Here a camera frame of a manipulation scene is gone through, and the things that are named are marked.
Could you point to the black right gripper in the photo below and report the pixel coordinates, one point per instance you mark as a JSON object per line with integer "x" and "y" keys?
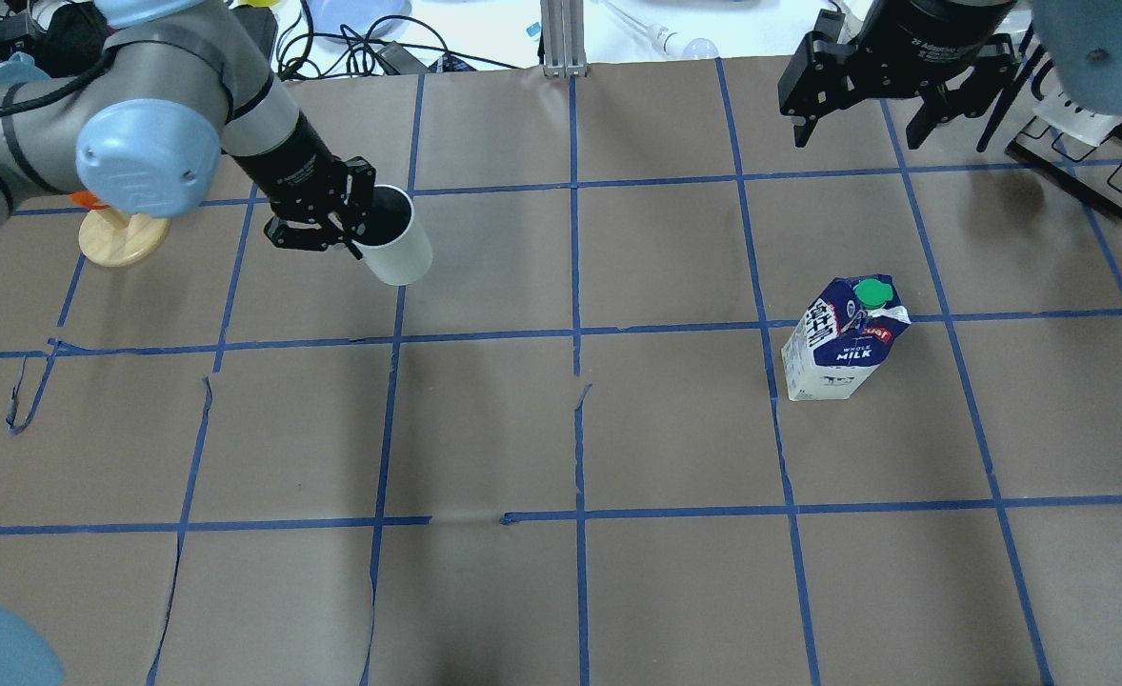
{"x": 932, "y": 33}

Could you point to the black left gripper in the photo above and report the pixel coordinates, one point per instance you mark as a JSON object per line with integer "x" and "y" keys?
{"x": 287, "y": 167}

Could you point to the white paper cup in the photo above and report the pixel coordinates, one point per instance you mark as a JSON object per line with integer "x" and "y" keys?
{"x": 396, "y": 250}

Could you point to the blue white milk carton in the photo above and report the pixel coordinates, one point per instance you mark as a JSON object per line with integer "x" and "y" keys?
{"x": 844, "y": 335}

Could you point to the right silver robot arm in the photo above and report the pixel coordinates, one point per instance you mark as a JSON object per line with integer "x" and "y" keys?
{"x": 954, "y": 57}

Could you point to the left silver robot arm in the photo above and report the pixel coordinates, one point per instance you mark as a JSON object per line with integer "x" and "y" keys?
{"x": 177, "y": 86}

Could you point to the black mug rack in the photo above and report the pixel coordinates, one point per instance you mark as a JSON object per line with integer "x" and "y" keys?
{"x": 1090, "y": 175}

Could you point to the blue plate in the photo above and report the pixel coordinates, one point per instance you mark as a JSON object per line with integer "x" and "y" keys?
{"x": 363, "y": 17}

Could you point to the wooden round stand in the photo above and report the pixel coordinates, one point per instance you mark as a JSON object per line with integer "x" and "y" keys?
{"x": 110, "y": 238}

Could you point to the white light bulb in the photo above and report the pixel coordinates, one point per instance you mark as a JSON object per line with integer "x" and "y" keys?
{"x": 675, "y": 44}

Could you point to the aluminium frame post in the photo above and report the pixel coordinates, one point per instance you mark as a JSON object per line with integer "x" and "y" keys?
{"x": 562, "y": 48}

